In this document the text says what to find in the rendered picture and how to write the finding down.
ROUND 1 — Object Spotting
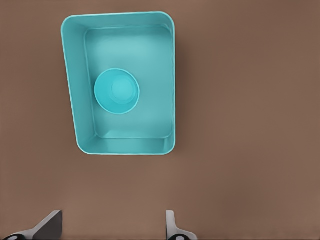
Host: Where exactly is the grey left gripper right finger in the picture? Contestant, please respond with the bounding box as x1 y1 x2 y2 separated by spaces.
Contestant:
165 210 198 240

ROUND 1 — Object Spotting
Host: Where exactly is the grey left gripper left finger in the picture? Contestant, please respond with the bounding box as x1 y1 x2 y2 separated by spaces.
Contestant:
0 209 63 240

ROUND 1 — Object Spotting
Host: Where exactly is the teal round cup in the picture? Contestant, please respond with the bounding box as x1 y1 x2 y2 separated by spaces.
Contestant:
93 68 141 115

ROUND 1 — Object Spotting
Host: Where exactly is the teal rectangular plastic box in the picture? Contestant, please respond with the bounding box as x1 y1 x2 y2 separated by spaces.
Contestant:
60 10 176 156

